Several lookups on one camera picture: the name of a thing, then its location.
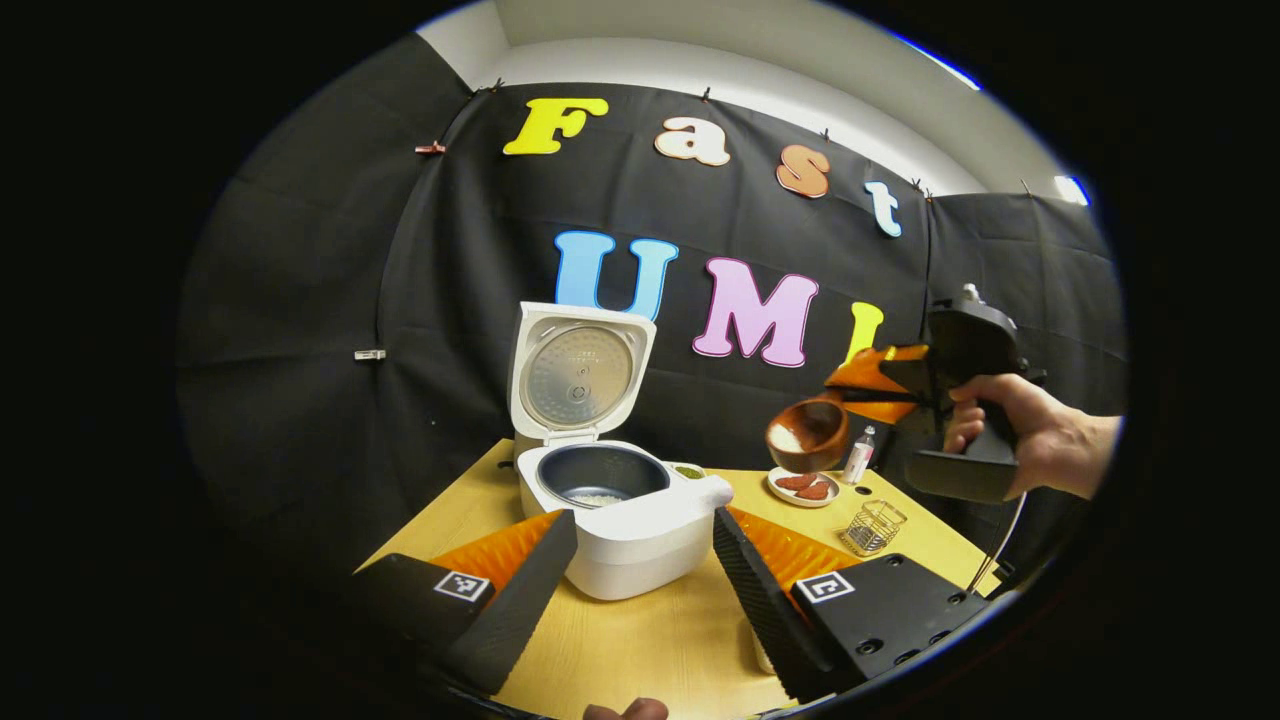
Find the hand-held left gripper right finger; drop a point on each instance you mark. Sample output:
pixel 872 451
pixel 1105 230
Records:
pixel 765 620

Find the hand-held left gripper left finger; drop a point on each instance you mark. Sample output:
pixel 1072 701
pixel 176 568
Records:
pixel 525 605

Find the black backdrop cloth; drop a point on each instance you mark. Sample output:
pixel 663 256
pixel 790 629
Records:
pixel 300 300

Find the white rice cooker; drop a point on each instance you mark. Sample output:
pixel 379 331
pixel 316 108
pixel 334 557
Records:
pixel 640 540

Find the copper clip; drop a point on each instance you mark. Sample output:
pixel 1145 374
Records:
pixel 430 148

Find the small clear bottle pink label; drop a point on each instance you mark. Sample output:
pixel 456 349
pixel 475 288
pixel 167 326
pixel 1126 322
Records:
pixel 858 460

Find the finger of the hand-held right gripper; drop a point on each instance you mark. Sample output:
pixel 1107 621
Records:
pixel 885 410
pixel 870 370

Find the ceiling light panel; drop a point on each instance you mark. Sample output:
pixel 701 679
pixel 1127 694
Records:
pixel 1072 190

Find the white divided grain dish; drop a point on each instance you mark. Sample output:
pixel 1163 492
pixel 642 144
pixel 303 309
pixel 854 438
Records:
pixel 688 471

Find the brown wooden spoon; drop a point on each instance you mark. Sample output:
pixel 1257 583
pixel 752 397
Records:
pixel 805 440

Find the white round plate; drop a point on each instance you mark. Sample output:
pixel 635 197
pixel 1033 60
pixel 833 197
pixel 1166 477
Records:
pixel 785 496

